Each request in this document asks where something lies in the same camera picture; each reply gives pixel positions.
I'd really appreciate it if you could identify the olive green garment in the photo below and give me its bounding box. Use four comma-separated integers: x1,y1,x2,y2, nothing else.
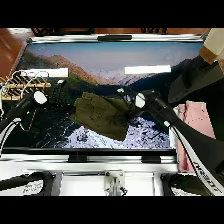
69,91,135,142

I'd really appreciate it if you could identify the pink garment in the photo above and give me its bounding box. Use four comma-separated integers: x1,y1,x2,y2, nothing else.
175,100,217,173

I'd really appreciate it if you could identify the brown clothes hanger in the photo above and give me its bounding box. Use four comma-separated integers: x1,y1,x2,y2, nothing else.
5,70,53,91
0,89,23,102

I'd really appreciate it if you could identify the black garment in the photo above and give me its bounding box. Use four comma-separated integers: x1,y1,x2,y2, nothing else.
167,54,224,105

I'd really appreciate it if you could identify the white garment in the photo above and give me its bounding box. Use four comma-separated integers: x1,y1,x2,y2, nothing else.
199,28,224,65

